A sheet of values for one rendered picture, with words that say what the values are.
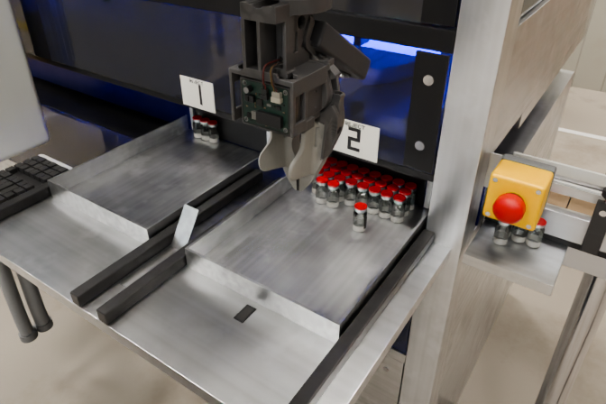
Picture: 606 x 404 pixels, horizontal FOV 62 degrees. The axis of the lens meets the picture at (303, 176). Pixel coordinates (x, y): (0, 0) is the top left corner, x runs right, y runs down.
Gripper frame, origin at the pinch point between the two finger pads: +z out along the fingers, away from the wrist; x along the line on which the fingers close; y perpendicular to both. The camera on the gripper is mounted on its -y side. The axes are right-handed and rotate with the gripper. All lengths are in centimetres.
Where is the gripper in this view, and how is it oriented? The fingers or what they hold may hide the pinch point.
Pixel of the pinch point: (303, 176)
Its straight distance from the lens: 56.0
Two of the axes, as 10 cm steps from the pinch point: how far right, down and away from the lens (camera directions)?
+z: -0.1, 8.6, 5.1
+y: -5.4, 4.2, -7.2
